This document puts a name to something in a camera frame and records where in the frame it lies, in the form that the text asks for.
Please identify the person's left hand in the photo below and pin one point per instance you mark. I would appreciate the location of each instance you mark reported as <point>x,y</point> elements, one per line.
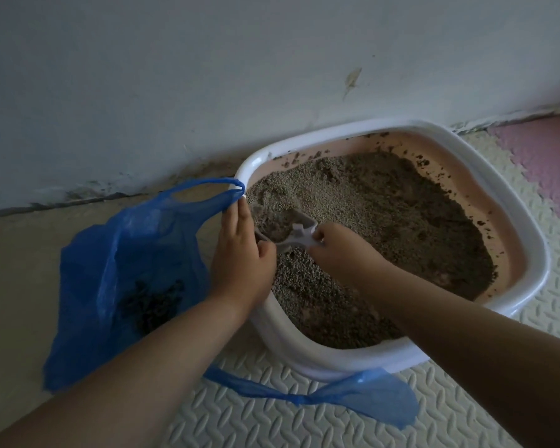
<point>240,265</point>

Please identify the person's right hand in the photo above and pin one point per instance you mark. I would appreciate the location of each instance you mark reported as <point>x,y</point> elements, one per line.
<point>343,254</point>

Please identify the person's right fingers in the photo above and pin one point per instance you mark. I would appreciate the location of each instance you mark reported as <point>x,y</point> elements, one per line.
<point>316,237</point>

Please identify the person's left thumb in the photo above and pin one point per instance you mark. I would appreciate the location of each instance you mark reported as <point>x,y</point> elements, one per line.
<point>265,254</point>

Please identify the white litter scoop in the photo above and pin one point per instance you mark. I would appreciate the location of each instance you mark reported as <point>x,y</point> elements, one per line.
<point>289,230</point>

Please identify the blue plastic bag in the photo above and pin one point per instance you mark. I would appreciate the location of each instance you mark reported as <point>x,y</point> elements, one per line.
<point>130,284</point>

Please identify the person's right forearm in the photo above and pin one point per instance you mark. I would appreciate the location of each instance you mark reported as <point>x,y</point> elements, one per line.
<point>476,354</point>

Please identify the person's left forearm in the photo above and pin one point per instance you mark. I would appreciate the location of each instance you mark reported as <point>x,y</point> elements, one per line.
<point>121,377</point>

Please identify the grey cat litter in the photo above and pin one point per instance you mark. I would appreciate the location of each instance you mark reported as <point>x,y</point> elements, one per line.
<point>392,228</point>

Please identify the dark waste clumps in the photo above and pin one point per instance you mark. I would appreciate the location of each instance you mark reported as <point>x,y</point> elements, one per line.
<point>151,305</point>

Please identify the white pink litter box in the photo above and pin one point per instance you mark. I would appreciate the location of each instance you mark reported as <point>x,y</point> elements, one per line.
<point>522,256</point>

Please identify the cream foam floor mat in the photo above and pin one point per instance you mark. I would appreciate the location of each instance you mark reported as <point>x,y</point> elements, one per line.
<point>448,415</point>

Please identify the pink foam floor mat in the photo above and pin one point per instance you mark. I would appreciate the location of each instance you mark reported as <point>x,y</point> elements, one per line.
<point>541,158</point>

